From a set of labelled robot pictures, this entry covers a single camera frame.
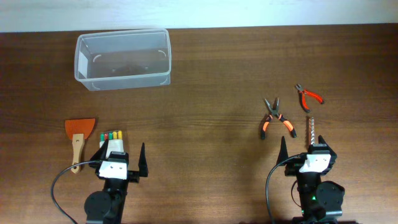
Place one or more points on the red diagonal cutters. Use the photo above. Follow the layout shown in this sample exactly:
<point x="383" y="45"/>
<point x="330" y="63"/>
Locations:
<point x="303" y="93"/>

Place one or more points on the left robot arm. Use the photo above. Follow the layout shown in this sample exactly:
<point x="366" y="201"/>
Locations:
<point x="106" y="206"/>

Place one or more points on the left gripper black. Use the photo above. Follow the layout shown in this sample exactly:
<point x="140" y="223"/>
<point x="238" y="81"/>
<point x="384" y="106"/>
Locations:
<point x="134" y="176"/>

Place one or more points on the orange scraper wooden handle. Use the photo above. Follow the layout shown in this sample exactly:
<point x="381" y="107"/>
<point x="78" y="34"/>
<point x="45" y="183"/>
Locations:
<point x="78" y="130"/>

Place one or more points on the silver auger drill bit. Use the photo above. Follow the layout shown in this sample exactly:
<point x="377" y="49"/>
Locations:
<point x="311" y="130"/>

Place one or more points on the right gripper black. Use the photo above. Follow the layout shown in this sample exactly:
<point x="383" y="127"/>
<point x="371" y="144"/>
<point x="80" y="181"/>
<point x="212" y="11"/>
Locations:
<point x="293" y="165"/>

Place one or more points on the clear plastic container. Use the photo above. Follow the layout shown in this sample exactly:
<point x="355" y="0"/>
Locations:
<point x="123" y="59"/>

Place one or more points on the long nose pliers orange black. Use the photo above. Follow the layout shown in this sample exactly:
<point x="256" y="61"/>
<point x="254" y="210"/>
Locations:
<point x="274" y="113"/>

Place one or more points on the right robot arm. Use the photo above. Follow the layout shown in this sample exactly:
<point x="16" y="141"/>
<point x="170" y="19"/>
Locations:
<point x="320" y="202"/>

